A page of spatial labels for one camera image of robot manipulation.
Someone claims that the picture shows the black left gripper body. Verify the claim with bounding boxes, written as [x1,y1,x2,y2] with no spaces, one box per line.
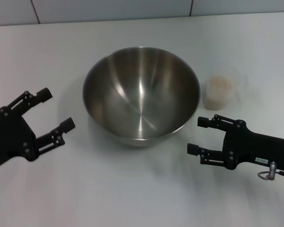
[0,106,37,178]

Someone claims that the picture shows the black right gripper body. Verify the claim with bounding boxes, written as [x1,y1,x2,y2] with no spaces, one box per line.
[222,120,284,171]

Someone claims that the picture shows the clear plastic measuring cup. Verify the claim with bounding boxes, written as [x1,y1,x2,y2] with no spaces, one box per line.
[203,70,249,111]

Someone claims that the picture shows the white rice grains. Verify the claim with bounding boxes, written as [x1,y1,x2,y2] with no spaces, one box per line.
[204,75,234,111]

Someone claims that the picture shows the stainless steel mixing bowl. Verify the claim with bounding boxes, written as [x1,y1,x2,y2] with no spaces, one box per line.
[82,46,201,148]

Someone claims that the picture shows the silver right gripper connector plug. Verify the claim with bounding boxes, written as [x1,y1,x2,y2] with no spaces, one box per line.
[257,162,277,182]

